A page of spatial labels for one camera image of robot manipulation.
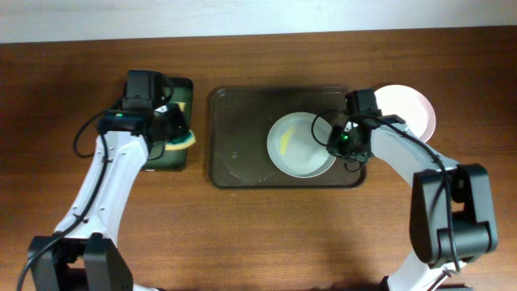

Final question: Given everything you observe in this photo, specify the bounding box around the light blue plate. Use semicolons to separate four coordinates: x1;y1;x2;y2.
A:
267;112;336;179

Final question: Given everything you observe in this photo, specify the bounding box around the white plate top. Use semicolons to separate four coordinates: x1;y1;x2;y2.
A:
375;85;436;142

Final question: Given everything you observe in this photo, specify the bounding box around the black water tray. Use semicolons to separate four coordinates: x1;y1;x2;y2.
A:
144;79;194;171

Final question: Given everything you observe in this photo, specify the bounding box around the brown serving tray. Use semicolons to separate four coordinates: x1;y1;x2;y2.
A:
208;86;367;189

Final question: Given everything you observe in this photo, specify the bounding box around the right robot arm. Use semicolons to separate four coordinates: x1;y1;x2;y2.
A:
326;89;498;291

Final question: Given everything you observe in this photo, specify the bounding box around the green yellow sponge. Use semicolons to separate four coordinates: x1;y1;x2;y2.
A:
165;130;196;151

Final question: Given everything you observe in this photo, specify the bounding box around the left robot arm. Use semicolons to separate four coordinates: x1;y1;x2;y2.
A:
16;70;195;291

